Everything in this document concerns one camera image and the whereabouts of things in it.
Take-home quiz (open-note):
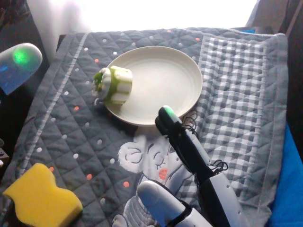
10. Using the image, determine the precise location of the yellow and green sponge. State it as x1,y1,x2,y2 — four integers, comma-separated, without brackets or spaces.
2,163,83,227

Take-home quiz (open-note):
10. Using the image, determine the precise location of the blue cloth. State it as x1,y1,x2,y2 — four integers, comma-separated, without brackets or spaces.
269,122,303,227

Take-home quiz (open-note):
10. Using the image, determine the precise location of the black background panel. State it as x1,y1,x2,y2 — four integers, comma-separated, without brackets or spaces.
0,0,31,45

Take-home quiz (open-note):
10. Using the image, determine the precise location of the dark grey chair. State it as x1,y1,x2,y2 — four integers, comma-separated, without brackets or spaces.
246,0,303,36

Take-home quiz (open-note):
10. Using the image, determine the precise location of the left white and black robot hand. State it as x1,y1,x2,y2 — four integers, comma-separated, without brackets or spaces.
0,42,43,95

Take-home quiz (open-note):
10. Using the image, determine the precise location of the grey quilt with bear print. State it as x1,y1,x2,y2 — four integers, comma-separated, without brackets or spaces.
0,27,288,227

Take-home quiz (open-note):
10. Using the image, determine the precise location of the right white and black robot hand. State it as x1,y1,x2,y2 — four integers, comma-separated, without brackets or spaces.
137,105,249,227

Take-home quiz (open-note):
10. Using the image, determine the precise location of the round cream plate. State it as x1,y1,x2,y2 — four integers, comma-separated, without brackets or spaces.
103,46,203,126

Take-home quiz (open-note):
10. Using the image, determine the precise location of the green and white toy cupcake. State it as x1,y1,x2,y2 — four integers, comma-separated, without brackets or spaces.
91,66,133,107

